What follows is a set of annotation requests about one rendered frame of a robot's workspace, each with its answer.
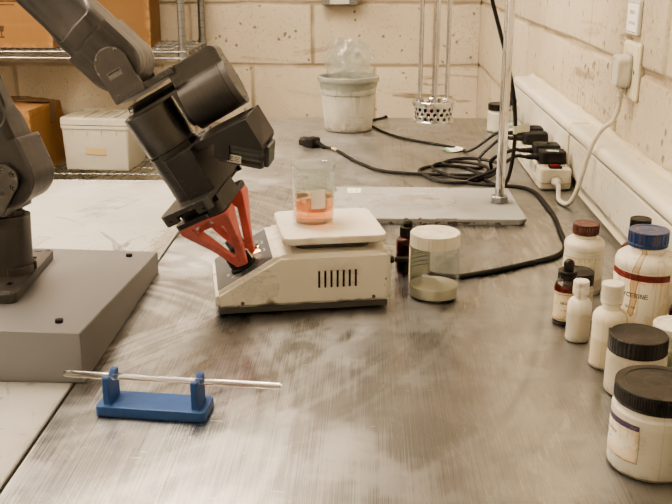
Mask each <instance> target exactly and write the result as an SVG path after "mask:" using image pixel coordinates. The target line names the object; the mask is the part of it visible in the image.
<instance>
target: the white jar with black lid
mask: <svg viewBox="0 0 672 504"><path fill-rule="evenodd" d="M607 458H608V461H609V462H610V464H611V465H612V466H613V467H614V468H615V469H616V470H618V471H619V472H621V473H622V474H624V475H626V476H628V477H631V478H633V479H636V480H639V481H643V482H648V483H656V484H670V483H672V368H670V367H665V366H659V365H633V366H629V367H625V368H623V369H621V370H619V371H618V372H617V373H616V375H615V381H614V395H613V397H612V403H611V408H610V417H609V430H608V438H607Z"/></svg>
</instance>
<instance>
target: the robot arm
mask: <svg viewBox="0 0 672 504"><path fill-rule="evenodd" d="M15 1H16V2H17V3H18V4H19V5H20V6H21V7H22V8H23V9H24V10H25V11H27V12H28V13H29V14H30V15H31V16H32V17H33V18H34V19H35V20H36V21H37V22H38V23H39V24H41V25H42V26H43V27H44V28H45V29H46V30H47V31H48V32H49V33H50V35H51V36H52V38H53V39H54V41H55V42H56V43H57V44H58V45H59V46H60V47H61V48H62V49H63V50H64V51H65V52H66V53H67V54H68V55H69V56H71V58H70V59H69V61H70V62H71V63H72V64H73V65H74V66H75V67H77V68H78V69H79V70H80V71H81V72H82V73H83V74H84V75H85V76H86V77H87V78H88V79H90V80H91V81H92V82H93V83H94V84H95V85H96V86H98V87H99V88H101V89H103V90H105V91H108V92H109V94H110V95H111V97H112V99H113V100H114V102H115V104H116V105H119V104H123V103H126V102H129V101H133V100H136V99H138V98H139V97H141V96H143V95H145V94H146V93H148V92H150V91H151V90H153V89H155V88H156V87H158V86H160V85H162V83H163V82H165V81H167V80H168V79H170V80H171V82H170V83H168V84H167V85H165V86H163V87H162V88H160V89H158V90H156V91H155V92H153V93H151V94H150V95H148V96H146V97H145V98H143V99H141V100H139V101H138V102H136V103H134V104H133V105H131V106H129V107H128V110H129V113H130V116H129V117H128V118H127V119H126V120H125V123H126V125H127V126H128V128H129V129H130V131H131V132H132V134H133V135H134V137H135V138H136V140H137V141H138V143H139V144H140V146H141V147H142V149H143V150H144V152H145V153H146V155H147V156H148V158H149V159H151V162H152V164H153V165H154V167H155V168H156V170H157V171H158V173H159V174H160V176H161V177H162V179H163V180H164V182H165V183H166V185H167V186H168V188H169V189H170V191H171V192H172V194H173V196H174V197H175V198H176V200H175V201H174V202H173V204H172V205H171V206H170V207H169V208H168V210H167V211H166V212H165V213H164V214H163V216H162V217H161V219H162V220H163V222H164V223H165V225H166V226H167V227H168V228H170V227H172V226H174V225H176V224H177V225H176V228H177V229H178V231H179V232H180V234H181V235H182V237H184V238H186V239H189V240H191V241H193V242H195V243H197V244H199V245H201V246H203V247H205V248H207V249H209V250H211V251H213V252H214V253H216V254H218V255H219V256H221V257H222V258H224V259H225V260H227V261H228V262H230V263H231V264H233V265H234V266H236V267H241V266H243V265H246V264H247V263H248V260H247V255H246V251H245V249H248V250H249V252H250V253H251V254H252V253H254V251H255V248H254V241H253V235H252V228H251V218H250V206H249V194H248V188H247V186H246V185H245V183H244V181H243V180H242V179H241V180H238V181H236V182H234V181H233V179H232V177H233V176H234V175H235V173H236V172H238V171H240V170H242V167H241V166H246V167H251V168H256V169H263V168H264V167H269V166H270V164H271V163H272V162H273V160H274V155H275V139H273V136H274V130H273V128H272V127H271V125H270V123H269V122H268V120H267V118H266V117H265V115H264V113H263V112H262V110H261V108H260V107H259V105H256V106H254V107H252V108H250V109H248V110H246V111H244V112H242V113H240V114H238V115H236V116H234V117H232V118H230V119H228V120H226V121H224V122H222V123H220V124H218V125H216V126H214V127H211V126H209V127H207V126H208V125H210V124H212V123H214V122H215V121H217V120H219V119H221V118H222V117H224V116H226V115H228V114H229V113H231V112H233V111H234V110H236V109H238V108H240V107H241V106H243V105H245V104H247V103H248V102H249V97H248V94H247V91H246V89H245V87H244V85H243V83H242V81H241V80H240V78H239V76H238V74H237V73H236V71H235V70H234V68H233V66H232V65H231V64H230V62H229V61H228V60H227V58H226V56H225V55H224V53H223V51H222V49H221V48H220V47H219V46H217V45H209V46H205V47H204V48H202V49H200V50H199V51H197V52H195V53H193V54H192V55H190V56H188V57H187V58H185V59H183V60H182V61H180V62H178V63H177V64H175V65H173V66H171V67H169V68H167V69H165V70H164V71H162V72H160V73H159V74H157V75H156V73H155V71H154V66H155V60H154V55H153V52H152V50H151V48H150V47H149V45H148V44H147V43H146V42H145V41H144V40H143V39H142V38H141V37H139V36H138V35H137V34H136V33H135V32H134V31H133V30H132V29H131V28H130V27H129V26H128V25H127V24H126V23H125V22H123V21H122V20H118V19H117V18H116V17H115V16H114V15H112V14H111V13H110V12H109V11H108V10H107V9H106V8H105V7H104V6H103V5H101V4H100V3H99V2H98V1H96V0H15ZM172 96H173V98H174V99H175V101H176V102H177V104H178V105H179V107H180V109H181V110H182V112H183V113H184V115H185V116H186V118H187V119H188V120H189V122H190V123H191V124H192V125H194V126H196V125H197V126H199V127H200V128H202V129H203V128H205V127H207V128H205V129H203V130H201V131H199V132H197V133H193V132H194V131H193V129H192V127H191V126H190V124H189V123H188V121H187V120H186V118H185V117H184V115H183V113H182V112H181V110H180V109H179V107H178V106H177V104H176V103H175V101H174V99H173V98H172ZM240 165H241V166H240ZM53 179H54V165H53V162H52V160H51V158H50V155H49V153H48V151H47V149H46V147H45V144H44V142H43V140H42V138H41V136H40V134H39V132H38V131H37V132H34V133H31V131H30V129H29V127H28V125H27V122H26V120H25V119H24V117H23V115H22V113H21V112H20V111H19V110H18V109H17V108H16V106H15V104H14V102H13V100H12V98H11V96H10V94H9V92H8V90H7V88H6V86H5V84H4V82H3V80H2V78H1V76H0V304H12V303H15V302H17V301H18V300H19V299H20V298H21V297H22V295H23V294H24V293H25V292H26V291H27V290H28V288H29V287H30V286H31V285H32V284H33V282H34V281H35V280H36V279H37V278H38V276H39V275H40V274H41V273H42V272H43V271H44V269H45V268H46V267H47V266H48V265H49V263H50V262H51V261H52V260H53V250H51V249H33V247H32V230H31V213H30V211H27V210H24V209H23V207H25V206H27V205H29V204H31V203H32V199H33V198H35V197H37V196H39V195H41V194H43V193H44V192H46V191H47V190H48V189H49V187H50V186H51V184H52V182H53ZM234 206H235V207H237V209H238V214H239V218H240V223H241V228H242V233H243V238H244V242H243V239H242V235H241V231H240V228H239V224H238V220H237V216H236V212H235V208H234ZM180 218H182V219H180ZM210 228H212V229H213V230H214V231H215V232H217V233H218V234H219V235H220V236H221V237H222V238H224V239H225V240H226V241H227V242H228V243H229V244H231V245H232V246H233V247H234V250H235V253H236V255H235V254H233V253H232V252H230V251H229V250H228V249H226V248H225V247H224V246H222V245H221V244H220V243H218V242H217V241H216V240H214V239H213V238H212V237H210V236H209V235H208V234H206V233H205V232H204V231H205V230H207V229H210Z"/></svg>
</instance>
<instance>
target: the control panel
mask: <svg viewBox="0 0 672 504"><path fill-rule="evenodd" d="M253 241H254V245H255V244H258V246H257V247H255V250H256V249H260V250H259V251H258V252H256V253H252V254H251V255H252V256H254V257H255V262H254V263H253V264H252V265H251V266H250V267H249V268H247V269H246V270H244V271H242V272H240V273H238V274H232V273H231V268H230V267H229V265H228V264H227V262H226V261H225V259H224V258H222V257H221V256H219V257H217V258H215V268H216V278H217V287H218V291H219V290H221V289H223V288H224V287H226V286H228V285H229V284H231V283H233V282H234V281H236V280H238V279H239V278H241V277H243V276H244V275H246V274H248V273H249V272H251V271H252V270H254V269H256V268H257V267H259V266H261V265H262V264H264V263H266V262H267V261H269V260H271V259H272V258H273V256H272V253H271V249H270V246H269V243H268V239H267V236H266V233H265V230H264V229H263V230H261V231H260V232H258V233H256V234H255V235H253Z"/></svg>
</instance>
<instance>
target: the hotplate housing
mask: <svg viewBox="0 0 672 504"><path fill-rule="evenodd" d="M264 230H265V233H266V236H267V239H268V243H269V246H270V249H271V253H272V256H273V258H272V259H271V260H269V261H267V262H266V263H264V264H262V265H261V266H259V267H257V268H256V269H254V270H252V271H251V272H249V273H248V274H246V275H244V276H243V277H241V278H239V279H238V280H236V281H234V282H233V283H231V284H229V285H228V286H226V287H224V288H223V289H221V290H219V291H218V287H217V278H216V268H215V262H214V263H212V271H213V282H214V292H215V302H216V306H218V310H219V314H236V313H253V312H270V311H288V310H305V309H322V308H340V307H357V306H374V305H387V296H390V263H394V256H391V253H390V252H389V250H388V249H387V247H386V246H385V244H384V243H383V242H382V241H380V242H364V243H342V244H321V245H300V246H288V245H284V244H283V243H282V241H281V238H280V235H279V232H278V230H277V227H276V225H272V226H271V227H266V228H264Z"/></svg>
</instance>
